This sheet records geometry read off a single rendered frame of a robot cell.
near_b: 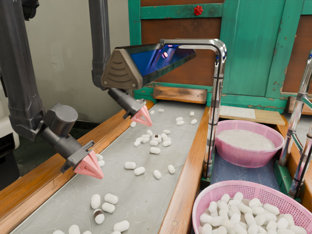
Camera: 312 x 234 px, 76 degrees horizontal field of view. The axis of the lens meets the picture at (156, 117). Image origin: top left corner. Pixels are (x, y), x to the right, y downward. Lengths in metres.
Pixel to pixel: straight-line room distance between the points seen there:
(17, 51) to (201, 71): 0.85
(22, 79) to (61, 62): 2.11
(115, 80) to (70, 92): 2.32
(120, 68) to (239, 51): 0.82
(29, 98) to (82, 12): 1.91
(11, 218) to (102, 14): 0.62
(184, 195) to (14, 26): 0.52
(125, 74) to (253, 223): 0.42
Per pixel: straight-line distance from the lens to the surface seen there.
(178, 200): 0.52
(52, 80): 2.81
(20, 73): 0.54
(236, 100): 1.14
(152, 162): 0.68
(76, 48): 2.50
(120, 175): 0.64
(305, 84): 0.73
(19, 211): 0.59
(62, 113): 0.56
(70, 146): 0.59
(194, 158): 0.66
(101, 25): 0.76
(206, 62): 1.12
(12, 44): 0.52
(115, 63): 0.37
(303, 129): 1.11
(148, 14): 1.18
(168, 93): 1.13
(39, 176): 0.67
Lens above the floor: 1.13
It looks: 22 degrees down
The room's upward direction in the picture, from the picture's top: straight up
